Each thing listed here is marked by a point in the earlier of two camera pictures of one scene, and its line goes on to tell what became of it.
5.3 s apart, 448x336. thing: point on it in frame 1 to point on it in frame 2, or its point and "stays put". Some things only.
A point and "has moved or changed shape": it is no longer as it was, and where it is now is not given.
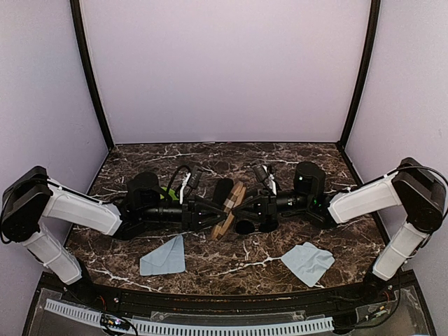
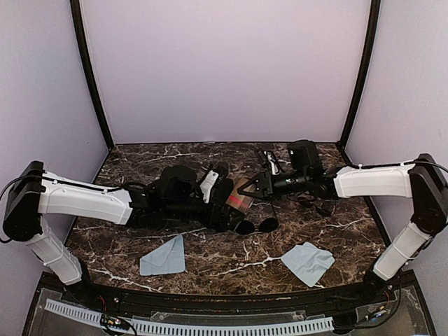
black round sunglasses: (245, 227) stays put
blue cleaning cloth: (308, 262) stays put
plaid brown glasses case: (231, 202) has moved or changed shape
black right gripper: (266, 206) to (264, 183)
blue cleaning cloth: (166, 258) stays put
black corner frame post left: (88, 63) stays put
